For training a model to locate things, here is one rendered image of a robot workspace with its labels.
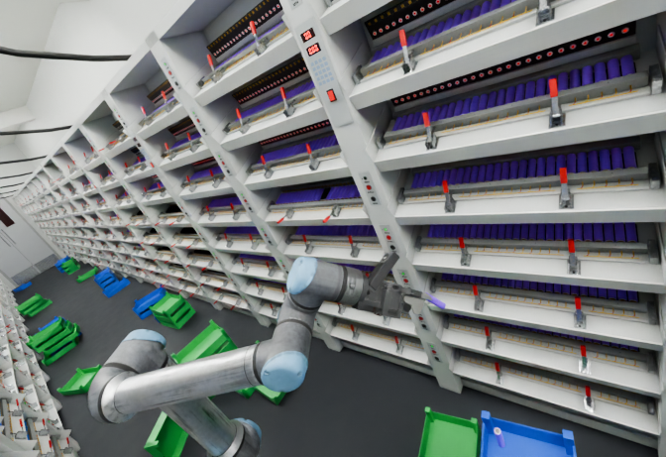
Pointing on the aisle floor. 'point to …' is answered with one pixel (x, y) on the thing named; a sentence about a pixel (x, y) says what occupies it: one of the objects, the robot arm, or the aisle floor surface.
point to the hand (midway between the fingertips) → (425, 294)
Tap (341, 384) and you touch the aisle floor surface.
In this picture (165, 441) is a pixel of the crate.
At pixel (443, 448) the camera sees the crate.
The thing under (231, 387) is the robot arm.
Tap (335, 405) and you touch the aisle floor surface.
